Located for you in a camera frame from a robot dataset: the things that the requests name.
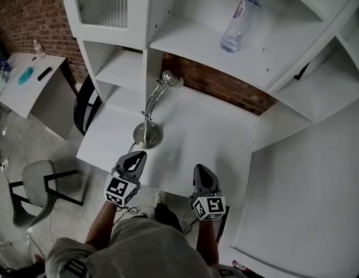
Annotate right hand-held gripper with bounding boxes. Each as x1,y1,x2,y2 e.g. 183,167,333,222
188,163,227,221

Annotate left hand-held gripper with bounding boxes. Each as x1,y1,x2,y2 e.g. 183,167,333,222
104,151,147,207

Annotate silver metal desk lamp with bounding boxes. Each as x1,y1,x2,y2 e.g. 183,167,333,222
127,70,184,156

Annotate person's left forearm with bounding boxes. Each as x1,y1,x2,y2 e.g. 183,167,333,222
85,201,119,247

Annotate person's right forearm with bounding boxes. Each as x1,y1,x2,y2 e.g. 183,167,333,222
195,217,220,268

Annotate white table top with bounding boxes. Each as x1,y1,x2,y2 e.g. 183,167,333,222
76,82,313,202

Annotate person's white shoe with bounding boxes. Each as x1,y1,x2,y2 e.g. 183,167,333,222
155,189,168,205

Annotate person's black trouser leg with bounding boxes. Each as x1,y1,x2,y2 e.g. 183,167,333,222
154,203,184,233

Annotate person's grey shirt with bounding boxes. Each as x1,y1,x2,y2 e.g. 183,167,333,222
45,217,244,278

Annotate red-label plastic bottle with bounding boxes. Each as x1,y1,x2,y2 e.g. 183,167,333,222
231,259,249,272

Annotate large white cabinet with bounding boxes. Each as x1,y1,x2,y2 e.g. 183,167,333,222
218,94,359,278

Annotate black remote control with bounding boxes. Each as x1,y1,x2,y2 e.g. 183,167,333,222
37,67,53,82

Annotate small white side table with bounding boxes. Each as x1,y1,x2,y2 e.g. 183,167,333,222
0,52,78,141

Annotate teal cloth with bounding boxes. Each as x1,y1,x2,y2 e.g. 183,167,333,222
17,66,35,86

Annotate black framed picture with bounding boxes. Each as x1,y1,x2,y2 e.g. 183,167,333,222
293,62,310,81

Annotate white pump bottle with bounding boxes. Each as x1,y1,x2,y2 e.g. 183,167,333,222
32,39,47,60

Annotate clear plastic water bottle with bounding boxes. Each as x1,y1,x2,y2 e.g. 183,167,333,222
219,0,263,54

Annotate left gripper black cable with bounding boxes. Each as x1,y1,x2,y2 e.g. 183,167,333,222
112,204,141,228

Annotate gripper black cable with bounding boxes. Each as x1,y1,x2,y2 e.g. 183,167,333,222
112,204,141,228
183,215,202,236

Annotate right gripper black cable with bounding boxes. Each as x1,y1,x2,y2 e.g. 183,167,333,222
183,215,202,236

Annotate grey chair with black frame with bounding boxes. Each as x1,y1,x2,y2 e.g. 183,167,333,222
9,159,84,230

